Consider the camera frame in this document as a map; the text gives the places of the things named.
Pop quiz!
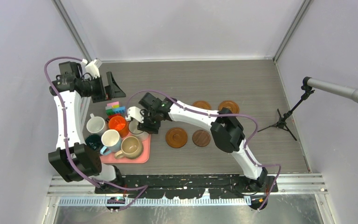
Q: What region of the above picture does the grey microphone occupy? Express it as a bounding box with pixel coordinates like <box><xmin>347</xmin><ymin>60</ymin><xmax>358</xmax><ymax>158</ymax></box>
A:
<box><xmin>303</xmin><ymin>77</ymin><xmax>358</xmax><ymax>103</ymax></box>

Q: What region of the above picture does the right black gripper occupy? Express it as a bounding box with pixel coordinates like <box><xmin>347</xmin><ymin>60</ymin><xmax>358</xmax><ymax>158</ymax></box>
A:
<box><xmin>137</xmin><ymin>110</ymin><xmax>161</xmax><ymax>134</ymax></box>

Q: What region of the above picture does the brown coaster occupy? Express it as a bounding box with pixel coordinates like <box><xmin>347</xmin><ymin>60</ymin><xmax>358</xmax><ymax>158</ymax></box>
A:
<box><xmin>192</xmin><ymin>100</ymin><xmax>212</xmax><ymax>110</ymax></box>
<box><xmin>218</xmin><ymin>100</ymin><xmax>240</xmax><ymax>114</ymax></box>
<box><xmin>165</xmin><ymin>127</ymin><xmax>188</xmax><ymax>148</ymax></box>

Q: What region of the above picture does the black microphone tripod stand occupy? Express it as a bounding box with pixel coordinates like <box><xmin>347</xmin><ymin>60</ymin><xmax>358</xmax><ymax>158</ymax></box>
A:
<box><xmin>257</xmin><ymin>84</ymin><xmax>314</xmax><ymax>141</ymax></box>

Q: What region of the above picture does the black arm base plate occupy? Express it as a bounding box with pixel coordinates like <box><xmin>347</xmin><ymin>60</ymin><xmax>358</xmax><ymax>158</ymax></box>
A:
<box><xmin>95</xmin><ymin>174</ymin><xmax>278</xmax><ymax>199</ymax></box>

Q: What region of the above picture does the grey cup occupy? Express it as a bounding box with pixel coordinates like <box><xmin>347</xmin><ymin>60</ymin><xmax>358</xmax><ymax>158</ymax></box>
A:
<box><xmin>128</xmin><ymin>119</ymin><xmax>149</xmax><ymax>141</ymax></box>

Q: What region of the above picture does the beige mug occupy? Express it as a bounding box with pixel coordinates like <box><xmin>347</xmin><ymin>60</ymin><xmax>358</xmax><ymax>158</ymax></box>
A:
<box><xmin>114</xmin><ymin>136</ymin><xmax>144</xmax><ymax>159</ymax></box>

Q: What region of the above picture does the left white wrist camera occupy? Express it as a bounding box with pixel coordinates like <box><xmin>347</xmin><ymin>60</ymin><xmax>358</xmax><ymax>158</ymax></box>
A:
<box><xmin>81</xmin><ymin>58</ymin><xmax>102</xmax><ymax>78</ymax></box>

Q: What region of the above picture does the aluminium frame rail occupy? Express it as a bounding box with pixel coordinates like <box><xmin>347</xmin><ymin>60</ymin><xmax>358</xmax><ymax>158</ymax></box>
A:
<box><xmin>48</xmin><ymin>174</ymin><xmax>328</xmax><ymax>207</ymax></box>

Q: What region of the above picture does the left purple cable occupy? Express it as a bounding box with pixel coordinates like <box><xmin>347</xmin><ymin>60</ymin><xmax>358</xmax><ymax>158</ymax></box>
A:
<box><xmin>44</xmin><ymin>56</ymin><xmax>149</xmax><ymax>211</ymax></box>

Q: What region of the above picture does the white mug blue handle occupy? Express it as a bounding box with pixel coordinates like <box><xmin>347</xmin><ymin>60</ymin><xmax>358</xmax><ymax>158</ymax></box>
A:
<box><xmin>100</xmin><ymin>129</ymin><xmax>122</xmax><ymax>155</ymax></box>

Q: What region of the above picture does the pink plastic tray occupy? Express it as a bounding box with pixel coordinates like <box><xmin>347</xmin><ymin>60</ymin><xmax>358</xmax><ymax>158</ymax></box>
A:
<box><xmin>100</xmin><ymin>134</ymin><xmax>151</xmax><ymax>164</ymax></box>

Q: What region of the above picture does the colourful toy brick stack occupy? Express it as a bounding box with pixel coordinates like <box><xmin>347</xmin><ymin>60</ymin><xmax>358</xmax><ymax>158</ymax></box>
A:
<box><xmin>105</xmin><ymin>101</ymin><xmax>126</xmax><ymax>119</ymax></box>

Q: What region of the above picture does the dark walnut coaster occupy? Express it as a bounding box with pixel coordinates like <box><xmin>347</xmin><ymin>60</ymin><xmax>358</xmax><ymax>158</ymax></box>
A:
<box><xmin>192</xmin><ymin>130</ymin><xmax>211</xmax><ymax>147</ymax></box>

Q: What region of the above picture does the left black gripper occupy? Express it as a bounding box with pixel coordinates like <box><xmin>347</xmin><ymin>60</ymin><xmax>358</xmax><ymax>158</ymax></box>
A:
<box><xmin>82</xmin><ymin>72</ymin><xmax>125</xmax><ymax>103</ymax></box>

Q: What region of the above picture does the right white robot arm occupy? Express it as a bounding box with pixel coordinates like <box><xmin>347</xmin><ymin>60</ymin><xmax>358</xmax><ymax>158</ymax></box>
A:
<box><xmin>138</xmin><ymin>91</ymin><xmax>268</xmax><ymax>192</ymax></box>

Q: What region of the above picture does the dark green mug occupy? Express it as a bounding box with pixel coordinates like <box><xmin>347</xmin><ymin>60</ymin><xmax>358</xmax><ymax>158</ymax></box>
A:
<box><xmin>85</xmin><ymin>134</ymin><xmax>103</xmax><ymax>152</ymax></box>

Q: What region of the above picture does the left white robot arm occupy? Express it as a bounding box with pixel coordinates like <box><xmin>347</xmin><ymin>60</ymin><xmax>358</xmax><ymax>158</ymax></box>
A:
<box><xmin>44</xmin><ymin>56</ymin><xmax>126</xmax><ymax>193</ymax></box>

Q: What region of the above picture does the orange cup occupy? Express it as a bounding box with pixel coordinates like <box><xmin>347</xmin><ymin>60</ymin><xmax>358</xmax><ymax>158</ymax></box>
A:
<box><xmin>108</xmin><ymin>115</ymin><xmax>129</xmax><ymax>138</ymax></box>

